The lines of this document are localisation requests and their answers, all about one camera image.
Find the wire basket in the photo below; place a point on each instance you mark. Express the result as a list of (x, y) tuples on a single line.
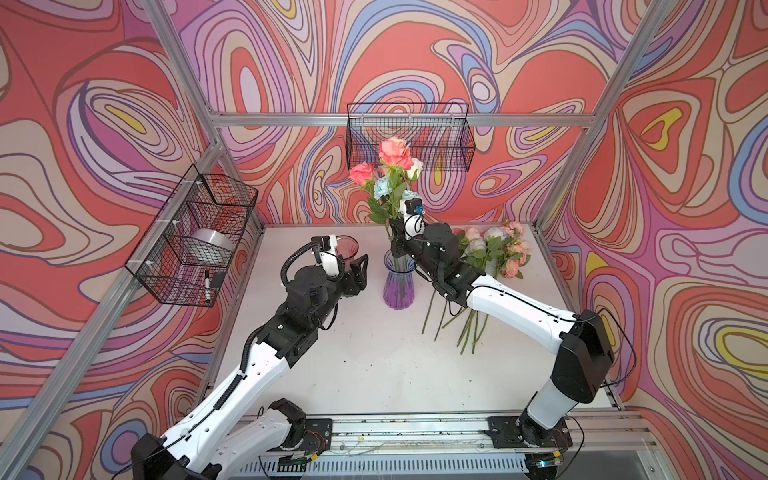
[(437, 133), (170, 265)]

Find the blue purple glass vase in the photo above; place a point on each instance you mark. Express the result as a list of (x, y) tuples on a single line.
[(399, 290)]

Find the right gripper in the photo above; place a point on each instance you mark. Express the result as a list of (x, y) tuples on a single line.
[(398, 231)]

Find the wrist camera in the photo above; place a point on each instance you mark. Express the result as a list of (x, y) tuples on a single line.
[(413, 217), (325, 252)]

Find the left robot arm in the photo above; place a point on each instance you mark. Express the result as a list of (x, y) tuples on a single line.
[(205, 444)]

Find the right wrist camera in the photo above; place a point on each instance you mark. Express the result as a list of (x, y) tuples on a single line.
[(413, 217)]

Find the back wire basket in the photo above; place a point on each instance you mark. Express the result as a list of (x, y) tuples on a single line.
[(437, 133)]

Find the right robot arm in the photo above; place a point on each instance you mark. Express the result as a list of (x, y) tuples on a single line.
[(583, 354)]

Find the red grey glass vase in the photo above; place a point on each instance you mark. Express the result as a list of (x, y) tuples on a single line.
[(347, 247)]

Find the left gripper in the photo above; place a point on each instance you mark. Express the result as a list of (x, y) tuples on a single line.
[(358, 280)]

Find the white rose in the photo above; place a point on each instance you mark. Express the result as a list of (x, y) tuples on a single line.
[(415, 170)]

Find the left wire basket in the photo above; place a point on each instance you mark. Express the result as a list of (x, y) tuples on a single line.
[(170, 265)]

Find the bunch of artificial flowers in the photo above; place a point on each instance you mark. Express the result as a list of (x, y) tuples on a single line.
[(500, 251)]

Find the large salmon pink rose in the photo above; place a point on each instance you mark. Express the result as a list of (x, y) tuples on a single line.
[(395, 159)]

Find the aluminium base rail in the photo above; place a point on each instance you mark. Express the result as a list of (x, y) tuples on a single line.
[(592, 444)]

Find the silver tape roll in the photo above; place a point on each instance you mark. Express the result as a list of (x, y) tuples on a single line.
[(214, 238)]

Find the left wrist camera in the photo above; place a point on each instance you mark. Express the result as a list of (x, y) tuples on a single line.
[(325, 252)]

